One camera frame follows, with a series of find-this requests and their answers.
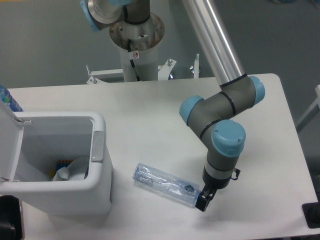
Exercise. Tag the white bracket with bolt left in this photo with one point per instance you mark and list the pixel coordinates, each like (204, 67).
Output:
(104, 76)

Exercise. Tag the white bracket with bolt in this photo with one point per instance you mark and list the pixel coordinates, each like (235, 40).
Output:
(165, 72)
(195, 68)
(104, 76)

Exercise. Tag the blue patterned cylinder can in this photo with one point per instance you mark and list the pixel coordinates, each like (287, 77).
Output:
(9, 101)

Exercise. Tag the blue and orange snack wrapper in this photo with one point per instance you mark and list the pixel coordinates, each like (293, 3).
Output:
(59, 164)

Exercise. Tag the black device bottom left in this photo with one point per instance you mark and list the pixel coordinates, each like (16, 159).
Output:
(10, 218)

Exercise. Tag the white trash can lid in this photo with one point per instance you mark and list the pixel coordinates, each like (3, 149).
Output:
(11, 136)

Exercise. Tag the black clamp bottom right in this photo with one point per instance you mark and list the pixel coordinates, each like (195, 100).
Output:
(311, 213)

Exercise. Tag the white plastic trash can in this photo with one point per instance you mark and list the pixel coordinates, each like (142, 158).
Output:
(52, 136)

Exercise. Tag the white metal frame right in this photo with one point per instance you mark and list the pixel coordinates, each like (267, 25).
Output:
(310, 112)

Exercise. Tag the white paper tissue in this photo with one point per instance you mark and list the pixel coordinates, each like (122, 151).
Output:
(78, 170)

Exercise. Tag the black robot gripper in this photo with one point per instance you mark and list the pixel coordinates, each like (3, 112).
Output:
(211, 185)

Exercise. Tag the white bracket with bolt right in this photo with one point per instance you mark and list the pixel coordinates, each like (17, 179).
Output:
(195, 68)

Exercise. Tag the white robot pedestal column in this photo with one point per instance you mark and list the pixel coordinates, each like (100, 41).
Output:
(138, 48)

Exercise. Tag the clear plastic water bottle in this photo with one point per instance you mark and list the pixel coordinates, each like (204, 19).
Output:
(180, 189)

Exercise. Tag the white bracket with bolt middle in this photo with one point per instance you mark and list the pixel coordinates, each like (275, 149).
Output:
(165, 72)

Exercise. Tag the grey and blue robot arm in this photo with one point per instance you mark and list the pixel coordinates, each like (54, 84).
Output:
(210, 119)

